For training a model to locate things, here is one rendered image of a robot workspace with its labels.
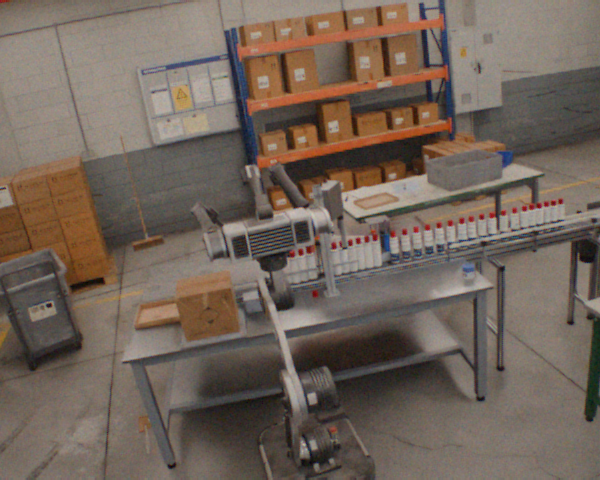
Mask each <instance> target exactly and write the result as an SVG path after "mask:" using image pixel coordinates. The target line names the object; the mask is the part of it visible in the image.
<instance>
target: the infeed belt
mask: <svg viewBox="0 0 600 480"><path fill-rule="evenodd" d="M444 251H445V250H444ZM433 254H434V255H433V256H432V257H427V256H426V254H422V256H423V258H421V259H415V256H411V259H412V260H411V261H403V258H399V261H400V262H399V263H392V261H386V262H382V266H380V267H375V266H374V267H372V268H365V269H363V270H360V269H358V271H355V273H351V271H350V270H349V273H347V274H341V275H340V276H335V275H334V278H336V277H341V276H346V275H351V274H358V272H363V271H368V270H373V269H378V268H384V267H389V266H394V265H399V264H404V263H410V262H415V261H420V260H425V259H430V258H435V257H440V256H445V255H448V253H447V252H446V251H445V252H444V253H442V255H438V254H437V252H436V251H433ZM317 277H318V278H317V279H315V280H311V279H309V280H308V281H306V282H302V281H301V282H300V283H298V284H295V283H292V284H291V286H294V285H299V284H304V283H309V282H315V281H320V275H317ZM256 290H257V286H256V287H251V288H246V289H240V290H235V291H234V293H235V297H240V295H243V293H246V292H251V291H256Z"/></svg>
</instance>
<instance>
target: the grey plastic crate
mask: <svg viewBox="0 0 600 480"><path fill-rule="evenodd" d="M486 156H488V157H492V158H488V159H487V158H486ZM425 163H426V165H427V181H428V183H429V184H431V185H434V186H437V187H439V188H442V189H445V190H447V191H454V190H458V189H461V188H465V187H469V186H473V185H477V184H481V183H484V182H487V183H488V181H489V182H492V181H496V180H500V179H502V155H500V154H496V153H492V152H487V151H483V150H479V149H475V150H471V151H467V152H464V151H463V153H462V152H459V153H455V154H450V155H446V156H442V157H438V158H434V159H430V160H425Z"/></svg>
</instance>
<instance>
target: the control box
mask: <svg viewBox="0 0 600 480"><path fill-rule="evenodd" d="M327 182H328V183H322V185H323V187H322V188H321V190H322V198H323V204H324V208H325V210H326V211H327V213H328V215H329V218H330V221H332V222H333V221H334V220H335V219H337V218H338V217H339V216H340V215H341V214H342V213H343V212H344V206H343V199H342V191H341V182H340V180H334V181H327Z"/></svg>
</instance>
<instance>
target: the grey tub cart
mask: <svg viewBox="0 0 600 480"><path fill-rule="evenodd" d="M66 272H67V269H66V267H65V266H64V264H63V263H62V262H61V260H60V258H59V257H58V255H57V254H56V253H55V251H54V250H53V249H43V250H40V251H37V252H34V253H31V254H29V255H25V256H22V257H19V258H17V259H14V260H10V261H8V262H5V263H2V264H0V302H1V304H2V306H3V308H4V310H5V312H6V314H7V317H8V320H9V322H10V324H11V326H12V328H13V330H14V332H15V334H16V336H17V338H18V340H19V342H20V344H21V346H22V348H23V352H24V355H25V358H26V360H27V362H28V363H29V369H30V370H31V371H32V372H34V371H36V370H37V369H36V362H35V360H36V358H37V357H40V356H42V355H44V354H46V353H49V352H50V353H51V352H54V351H55V350H58V349H60V348H63V347H65V346H68V345H69V344H72V343H75V346H76V347H77V348H78V349H80V348H82V343H81V341H83V340H84V339H83V335H82V333H81V331H80V329H79V328H78V324H77V321H76V317H75V314H74V312H73V309H72V305H71V302H70V298H69V294H68V290H67V287H66V283H65V279H64V274H65V273H66ZM82 339H83V340H82Z"/></svg>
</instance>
